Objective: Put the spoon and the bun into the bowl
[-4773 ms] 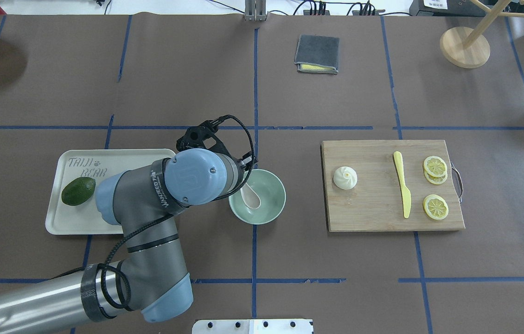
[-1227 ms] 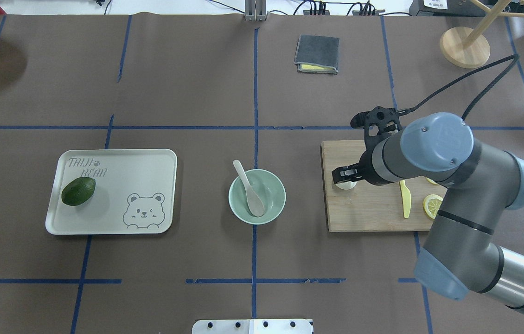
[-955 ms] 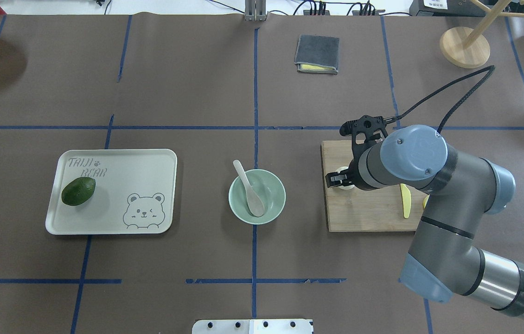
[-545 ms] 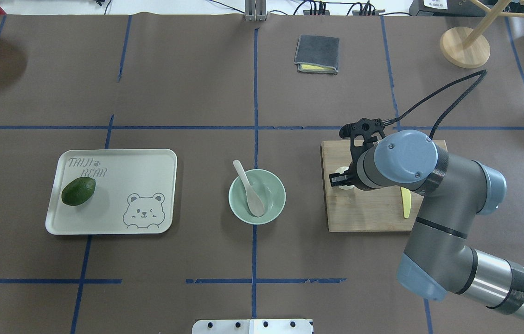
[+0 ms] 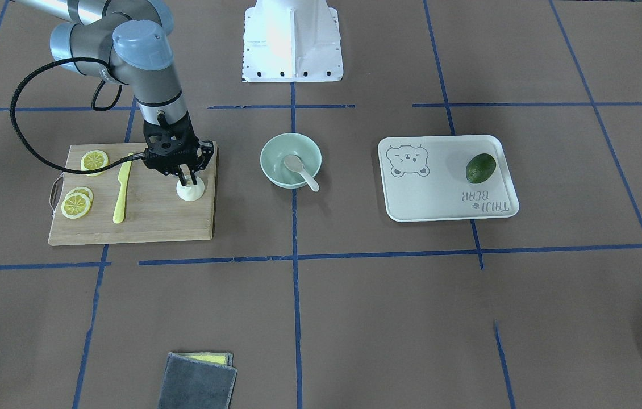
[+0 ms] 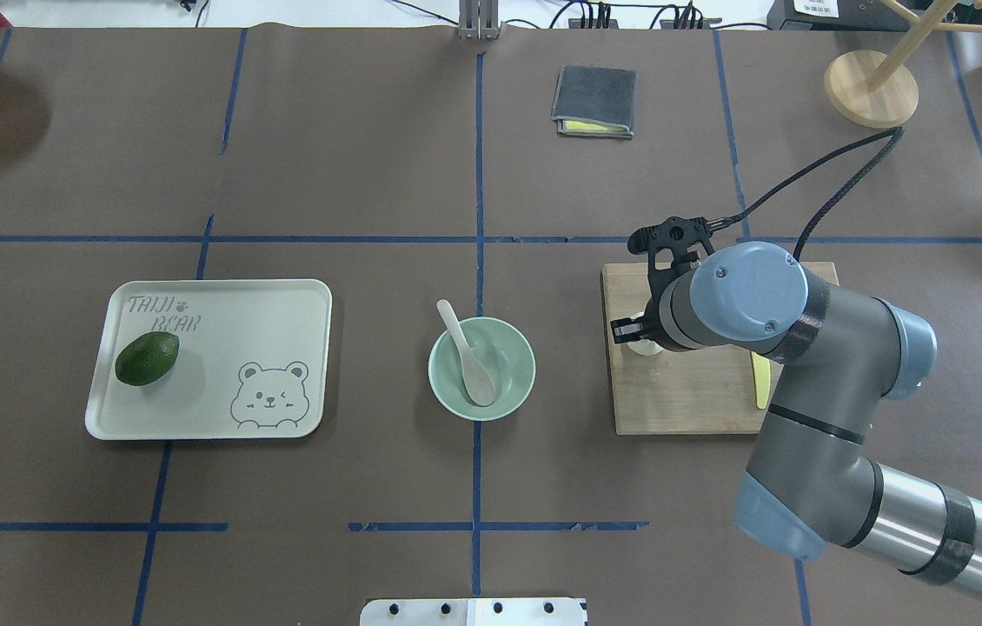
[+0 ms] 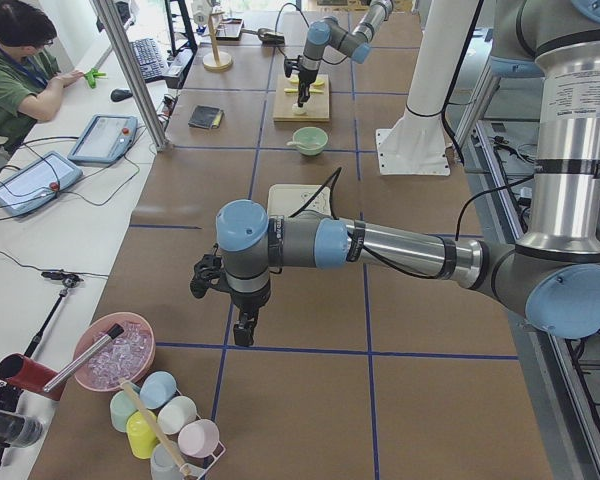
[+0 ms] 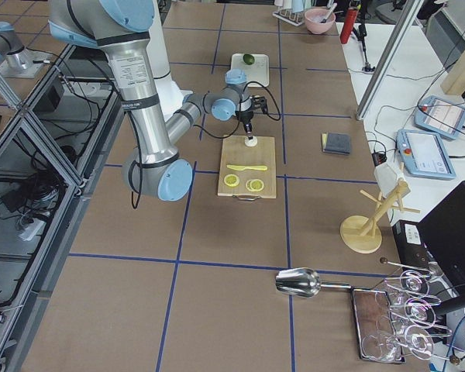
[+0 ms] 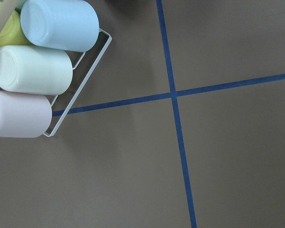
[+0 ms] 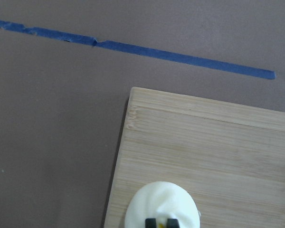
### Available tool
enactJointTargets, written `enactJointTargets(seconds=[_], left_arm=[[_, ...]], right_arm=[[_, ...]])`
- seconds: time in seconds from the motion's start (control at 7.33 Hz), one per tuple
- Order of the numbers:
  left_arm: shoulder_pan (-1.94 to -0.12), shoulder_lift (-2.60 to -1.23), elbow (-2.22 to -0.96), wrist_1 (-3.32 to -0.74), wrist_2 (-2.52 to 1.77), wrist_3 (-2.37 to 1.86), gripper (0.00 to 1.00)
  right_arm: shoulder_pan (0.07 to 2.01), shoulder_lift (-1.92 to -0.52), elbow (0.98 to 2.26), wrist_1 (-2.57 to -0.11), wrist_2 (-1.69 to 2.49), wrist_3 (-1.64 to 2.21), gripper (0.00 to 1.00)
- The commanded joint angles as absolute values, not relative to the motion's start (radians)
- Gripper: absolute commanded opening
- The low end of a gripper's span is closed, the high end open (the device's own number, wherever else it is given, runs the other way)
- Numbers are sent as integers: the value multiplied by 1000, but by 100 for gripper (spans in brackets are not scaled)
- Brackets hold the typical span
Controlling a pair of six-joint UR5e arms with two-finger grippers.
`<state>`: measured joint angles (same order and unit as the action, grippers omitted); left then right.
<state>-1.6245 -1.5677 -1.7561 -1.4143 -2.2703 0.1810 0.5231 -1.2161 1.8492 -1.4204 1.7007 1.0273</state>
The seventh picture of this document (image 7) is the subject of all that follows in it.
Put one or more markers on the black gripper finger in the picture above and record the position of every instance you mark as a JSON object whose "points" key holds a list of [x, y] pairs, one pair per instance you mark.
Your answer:
{"points": [[240, 330], [305, 94], [250, 327], [301, 99]]}

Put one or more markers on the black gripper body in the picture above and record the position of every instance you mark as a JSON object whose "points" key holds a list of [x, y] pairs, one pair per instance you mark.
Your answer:
{"points": [[250, 301], [307, 76]]}

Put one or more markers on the white steamed bun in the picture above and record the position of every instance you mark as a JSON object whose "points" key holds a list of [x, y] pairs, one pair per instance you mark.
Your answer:
{"points": [[298, 110]]}

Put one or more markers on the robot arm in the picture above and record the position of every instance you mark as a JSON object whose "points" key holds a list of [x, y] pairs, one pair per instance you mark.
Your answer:
{"points": [[400, 217], [328, 33]]}

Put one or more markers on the light green bowl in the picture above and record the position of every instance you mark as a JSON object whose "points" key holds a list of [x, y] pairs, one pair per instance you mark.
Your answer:
{"points": [[311, 135]]}

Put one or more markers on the pink bowl with ice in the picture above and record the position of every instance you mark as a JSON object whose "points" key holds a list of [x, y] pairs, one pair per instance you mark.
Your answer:
{"points": [[129, 356]]}

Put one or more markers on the yellow plastic knife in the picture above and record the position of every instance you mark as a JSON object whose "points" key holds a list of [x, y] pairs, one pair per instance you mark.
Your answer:
{"points": [[311, 90]]}

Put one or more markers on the upper single lemon slice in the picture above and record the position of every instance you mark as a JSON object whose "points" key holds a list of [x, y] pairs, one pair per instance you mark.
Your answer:
{"points": [[320, 82]]}

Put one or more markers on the bamboo cutting board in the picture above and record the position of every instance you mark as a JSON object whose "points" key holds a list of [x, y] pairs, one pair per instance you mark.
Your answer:
{"points": [[318, 106]]}

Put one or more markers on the metal scoop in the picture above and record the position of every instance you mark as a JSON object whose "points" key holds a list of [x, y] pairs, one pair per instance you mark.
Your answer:
{"points": [[266, 36]]}

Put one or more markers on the black tray with glasses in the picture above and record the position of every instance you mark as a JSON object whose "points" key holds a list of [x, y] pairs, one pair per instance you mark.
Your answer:
{"points": [[229, 29]]}

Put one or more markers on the wooden mug tree stand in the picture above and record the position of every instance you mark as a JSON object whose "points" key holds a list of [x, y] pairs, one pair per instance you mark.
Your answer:
{"points": [[216, 60]]}

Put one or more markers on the blue cup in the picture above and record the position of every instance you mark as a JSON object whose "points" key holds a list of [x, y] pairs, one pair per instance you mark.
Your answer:
{"points": [[158, 388]]}

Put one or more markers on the white cup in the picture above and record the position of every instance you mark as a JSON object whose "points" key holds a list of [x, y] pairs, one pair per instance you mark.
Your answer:
{"points": [[176, 414]]}

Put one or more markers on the beige bear tray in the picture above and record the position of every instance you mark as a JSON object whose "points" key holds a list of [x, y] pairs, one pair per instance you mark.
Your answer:
{"points": [[285, 199]]}

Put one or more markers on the pink cup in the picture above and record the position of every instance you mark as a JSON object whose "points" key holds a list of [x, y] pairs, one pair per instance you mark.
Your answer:
{"points": [[199, 439]]}

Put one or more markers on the metal rod tool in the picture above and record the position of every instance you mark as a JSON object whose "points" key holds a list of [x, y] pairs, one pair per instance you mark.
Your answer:
{"points": [[69, 370]]}

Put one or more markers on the green cup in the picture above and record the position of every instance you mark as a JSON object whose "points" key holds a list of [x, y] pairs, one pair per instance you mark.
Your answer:
{"points": [[121, 408]]}

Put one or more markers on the yellow cup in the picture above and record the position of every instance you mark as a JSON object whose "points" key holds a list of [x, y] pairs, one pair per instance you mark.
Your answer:
{"points": [[141, 438]]}

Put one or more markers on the black keyboard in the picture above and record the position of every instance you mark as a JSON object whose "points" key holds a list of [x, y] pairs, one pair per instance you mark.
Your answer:
{"points": [[150, 59]]}

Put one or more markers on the grey cup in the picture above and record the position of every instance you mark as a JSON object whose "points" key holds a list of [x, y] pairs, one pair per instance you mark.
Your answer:
{"points": [[162, 465]]}

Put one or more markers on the black selfie stick tripod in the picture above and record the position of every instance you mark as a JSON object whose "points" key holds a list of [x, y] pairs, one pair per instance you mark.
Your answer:
{"points": [[68, 280]]}

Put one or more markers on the black computer mouse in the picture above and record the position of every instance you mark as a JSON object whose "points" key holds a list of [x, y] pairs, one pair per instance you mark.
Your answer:
{"points": [[118, 95]]}

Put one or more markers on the far teach pendant tablet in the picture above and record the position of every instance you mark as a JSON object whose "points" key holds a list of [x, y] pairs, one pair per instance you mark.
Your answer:
{"points": [[105, 139]]}

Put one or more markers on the teach pendant tablet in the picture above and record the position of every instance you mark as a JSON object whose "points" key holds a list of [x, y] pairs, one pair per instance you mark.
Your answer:
{"points": [[37, 184], [105, 139]]}

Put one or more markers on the red cylinder bottle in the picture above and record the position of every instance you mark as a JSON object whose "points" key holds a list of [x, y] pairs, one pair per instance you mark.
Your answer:
{"points": [[23, 372]]}

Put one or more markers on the near teach pendant tablet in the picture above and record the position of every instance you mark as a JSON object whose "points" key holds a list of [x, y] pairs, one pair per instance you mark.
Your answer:
{"points": [[37, 184]]}

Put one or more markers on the person in green shirt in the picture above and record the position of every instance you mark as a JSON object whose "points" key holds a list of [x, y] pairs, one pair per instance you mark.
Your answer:
{"points": [[31, 83]]}

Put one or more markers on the wire cup rack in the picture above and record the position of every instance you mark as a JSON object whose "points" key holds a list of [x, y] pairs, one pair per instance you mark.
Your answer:
{"points": [[204, 464]]}

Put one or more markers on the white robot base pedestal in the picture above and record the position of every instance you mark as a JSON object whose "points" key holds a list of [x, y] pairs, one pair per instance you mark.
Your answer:
{"points": [[415, 145]]}

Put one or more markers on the aluminium frame post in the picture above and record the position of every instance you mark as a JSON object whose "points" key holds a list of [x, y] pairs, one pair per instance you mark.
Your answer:
{"points": [[107, 12]]}

